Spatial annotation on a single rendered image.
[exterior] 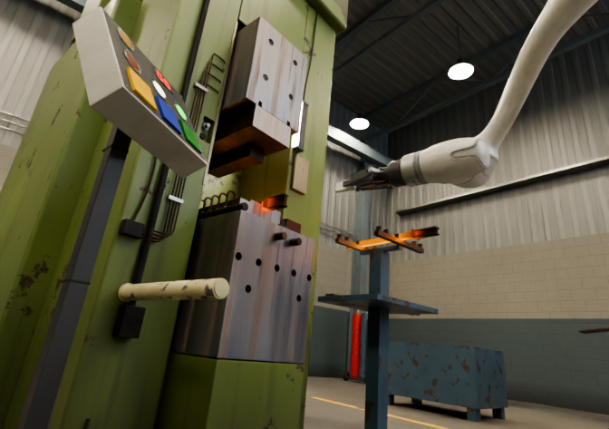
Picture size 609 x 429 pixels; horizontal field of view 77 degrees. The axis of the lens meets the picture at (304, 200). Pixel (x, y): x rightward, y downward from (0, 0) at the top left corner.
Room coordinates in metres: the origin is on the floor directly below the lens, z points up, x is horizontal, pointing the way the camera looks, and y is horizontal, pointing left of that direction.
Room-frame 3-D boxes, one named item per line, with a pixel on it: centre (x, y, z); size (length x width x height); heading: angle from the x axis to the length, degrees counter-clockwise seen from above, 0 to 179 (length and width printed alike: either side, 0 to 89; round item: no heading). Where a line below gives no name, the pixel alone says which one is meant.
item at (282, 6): (1.59, 0.39, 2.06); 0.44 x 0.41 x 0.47; 47
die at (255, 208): (1.46, 0.31, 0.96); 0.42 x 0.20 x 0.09; 47
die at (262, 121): (1.46, 0.31, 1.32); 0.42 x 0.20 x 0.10; 47
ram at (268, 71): (1.49, 0.28, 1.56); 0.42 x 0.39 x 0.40; 47
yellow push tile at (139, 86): (0.71, 0.38, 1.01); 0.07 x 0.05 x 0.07; 162
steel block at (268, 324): (1.50, 0.28, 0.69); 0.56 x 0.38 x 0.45; 47
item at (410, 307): (1.61, -0.34, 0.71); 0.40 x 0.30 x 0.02; 130
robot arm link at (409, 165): (0.94, -0.29, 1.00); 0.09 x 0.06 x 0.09; 137
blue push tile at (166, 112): (0.81, 0.35, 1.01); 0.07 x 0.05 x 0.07; 162
